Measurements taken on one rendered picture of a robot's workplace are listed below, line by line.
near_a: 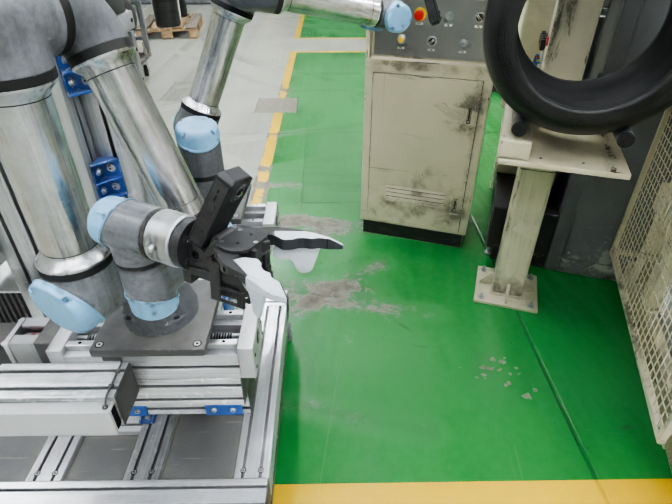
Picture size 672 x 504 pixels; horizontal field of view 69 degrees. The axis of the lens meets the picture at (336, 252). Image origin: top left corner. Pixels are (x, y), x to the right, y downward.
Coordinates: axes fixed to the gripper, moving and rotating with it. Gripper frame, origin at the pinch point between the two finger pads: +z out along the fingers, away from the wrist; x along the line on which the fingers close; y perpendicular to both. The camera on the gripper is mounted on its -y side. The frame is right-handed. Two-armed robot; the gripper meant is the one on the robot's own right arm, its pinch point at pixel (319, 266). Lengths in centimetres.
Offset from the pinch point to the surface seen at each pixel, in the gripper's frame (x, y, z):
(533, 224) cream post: -150, 47, 23
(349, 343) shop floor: -100, 94, -32
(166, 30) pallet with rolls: -521, 25, -492
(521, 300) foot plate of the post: -155, 85, 27
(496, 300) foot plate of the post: -150, 85, 17
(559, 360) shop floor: -126, 90, 45
